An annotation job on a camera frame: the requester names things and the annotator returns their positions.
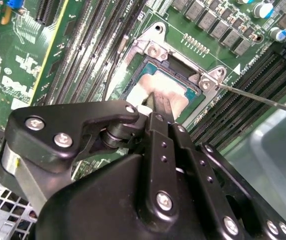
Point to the silver CPU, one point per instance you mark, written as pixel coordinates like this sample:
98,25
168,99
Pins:
162,83

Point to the metal locking lever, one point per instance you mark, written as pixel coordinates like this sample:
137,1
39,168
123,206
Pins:
252,96

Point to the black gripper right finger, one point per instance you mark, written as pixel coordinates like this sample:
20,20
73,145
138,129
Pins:
207,170

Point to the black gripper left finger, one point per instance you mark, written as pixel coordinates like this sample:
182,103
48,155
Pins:
45,140

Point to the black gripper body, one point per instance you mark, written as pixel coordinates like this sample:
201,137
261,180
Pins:
95,205

